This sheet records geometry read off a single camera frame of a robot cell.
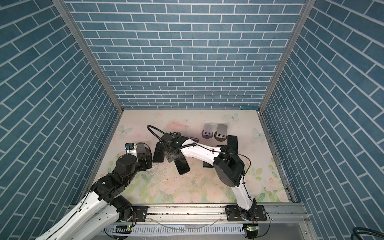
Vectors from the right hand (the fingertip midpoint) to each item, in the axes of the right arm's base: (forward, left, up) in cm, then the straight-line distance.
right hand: (174, 151), depth 89 cm
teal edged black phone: (+15, -37, -7) cm, 40 cm away
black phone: (-5, -5, -8) cm, 10 cm away
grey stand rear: (+18, -19, -2) cm, 26 cm away
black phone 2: (-19, -20, +27) cm, 38 cm away
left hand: (-8, +13, +9) cm, 18 cm away
